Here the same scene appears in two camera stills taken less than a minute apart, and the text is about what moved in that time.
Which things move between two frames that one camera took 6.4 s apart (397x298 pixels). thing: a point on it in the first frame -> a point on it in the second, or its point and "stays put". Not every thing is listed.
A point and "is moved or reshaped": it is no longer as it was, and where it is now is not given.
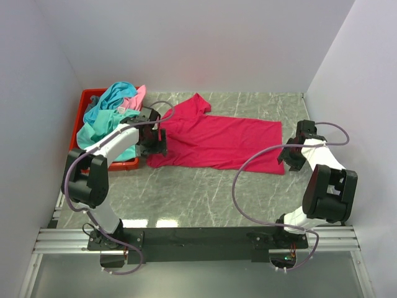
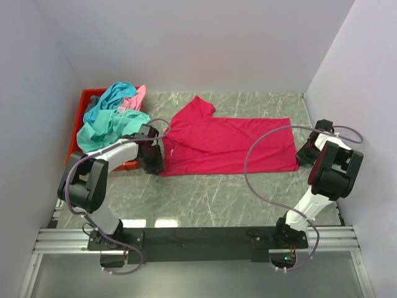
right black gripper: [285, 155] -> [303, 158]
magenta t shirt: [197, 138] is moved or reshaped
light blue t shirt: [111, 99] stays put
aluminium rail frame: [61, 241] stays put
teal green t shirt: [103, 121] stays put
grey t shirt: [95, 100] stays put
